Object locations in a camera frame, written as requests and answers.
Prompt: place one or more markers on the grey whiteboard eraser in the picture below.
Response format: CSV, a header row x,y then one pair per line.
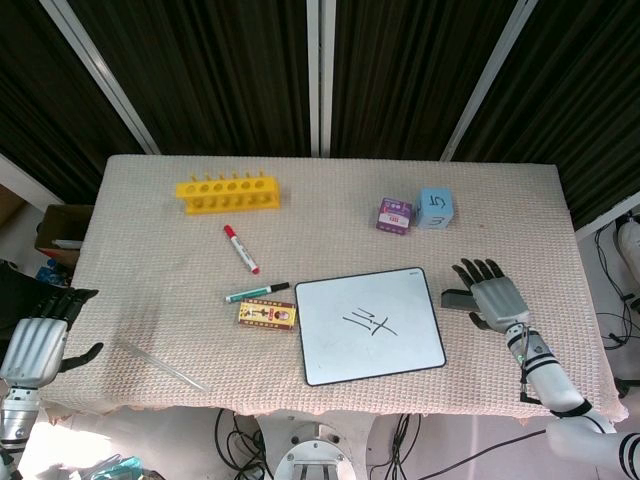
x,y
457,300

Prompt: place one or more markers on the brown cardboard box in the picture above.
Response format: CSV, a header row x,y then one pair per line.
x,y
62,227

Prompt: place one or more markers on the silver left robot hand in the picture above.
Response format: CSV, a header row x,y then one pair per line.
x,y
32,350

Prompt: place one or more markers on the blue numbered foam cube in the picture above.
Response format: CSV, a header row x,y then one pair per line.
x,y
434,209

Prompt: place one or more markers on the white partition post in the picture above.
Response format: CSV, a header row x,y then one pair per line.
x,y
321,75
100,75
487,82

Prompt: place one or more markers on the green marker with black cap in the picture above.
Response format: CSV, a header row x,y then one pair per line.
x,y
252,292

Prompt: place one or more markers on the beige woven tablecloth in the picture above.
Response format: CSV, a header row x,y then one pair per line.
x,y
200,340

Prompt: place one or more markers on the green plastic bag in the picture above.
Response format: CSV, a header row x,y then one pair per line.
x,y
117,469

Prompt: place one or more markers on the white machine body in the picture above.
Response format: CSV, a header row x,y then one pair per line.
x,y
629,250

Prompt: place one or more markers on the clear glass rod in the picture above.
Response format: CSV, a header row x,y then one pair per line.
x,y
162,366

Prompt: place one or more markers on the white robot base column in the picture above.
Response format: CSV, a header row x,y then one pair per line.
x,y
312,452

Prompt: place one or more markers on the black-framed whiteboard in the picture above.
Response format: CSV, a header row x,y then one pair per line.
x,y
365,325

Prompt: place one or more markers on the red and gold card box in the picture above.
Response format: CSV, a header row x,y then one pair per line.
x,y
267,315

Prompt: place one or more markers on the purple small box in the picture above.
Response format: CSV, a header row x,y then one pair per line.
x,y
393,216

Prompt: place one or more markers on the yellow test tube rack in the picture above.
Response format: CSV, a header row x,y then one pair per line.
x,y
227,197

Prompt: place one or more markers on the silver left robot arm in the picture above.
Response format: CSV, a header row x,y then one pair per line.
x,y
17,415

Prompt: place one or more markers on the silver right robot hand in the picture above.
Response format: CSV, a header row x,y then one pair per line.
x,y
500,302

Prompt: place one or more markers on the red marker pen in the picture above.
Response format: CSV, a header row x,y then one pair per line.
x,y
241,249

